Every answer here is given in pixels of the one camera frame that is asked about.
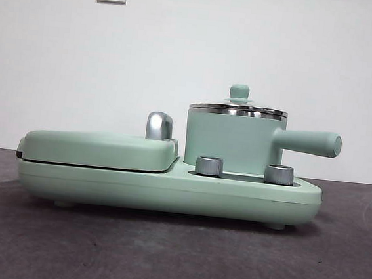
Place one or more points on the glass pot lid green knob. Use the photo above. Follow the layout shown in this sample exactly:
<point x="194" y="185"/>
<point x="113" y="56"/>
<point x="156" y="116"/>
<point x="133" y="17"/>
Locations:
<point x="240" y="92"/>

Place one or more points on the silver control knob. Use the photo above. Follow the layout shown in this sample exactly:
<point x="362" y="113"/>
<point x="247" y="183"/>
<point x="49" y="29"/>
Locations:
<point x="208" y="165"/>
<point x="279" y="174"/>

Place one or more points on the mint green breakfast machine base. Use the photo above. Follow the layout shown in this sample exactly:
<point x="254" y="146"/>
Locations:
<point x="168" y="190"/>

